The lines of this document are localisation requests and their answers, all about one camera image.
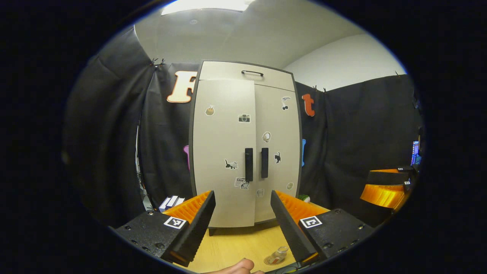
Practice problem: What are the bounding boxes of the white cabinet drawer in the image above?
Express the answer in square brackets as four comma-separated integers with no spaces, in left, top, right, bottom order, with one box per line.
[199,62,295,92]

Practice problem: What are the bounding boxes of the white cabinet door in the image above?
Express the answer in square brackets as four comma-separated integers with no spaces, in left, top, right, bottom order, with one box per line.
[254,84,301,224]
[193,79,256,228]

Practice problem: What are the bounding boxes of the clear glass bottle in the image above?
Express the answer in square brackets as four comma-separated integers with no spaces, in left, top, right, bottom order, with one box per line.
[271,246,289,264]

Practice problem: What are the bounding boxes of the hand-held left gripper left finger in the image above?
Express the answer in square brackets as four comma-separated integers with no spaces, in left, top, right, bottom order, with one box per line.
[114,190,216,268]

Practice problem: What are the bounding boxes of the white cabinet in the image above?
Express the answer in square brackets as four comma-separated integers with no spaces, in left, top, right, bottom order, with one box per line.
[188,60,303,236]

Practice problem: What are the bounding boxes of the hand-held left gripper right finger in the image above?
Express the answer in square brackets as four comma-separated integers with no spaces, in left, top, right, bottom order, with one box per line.
[271,190,375,267]

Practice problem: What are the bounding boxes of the ceiling light panel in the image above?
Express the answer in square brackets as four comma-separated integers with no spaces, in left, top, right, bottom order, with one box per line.
[162,0,253,16]

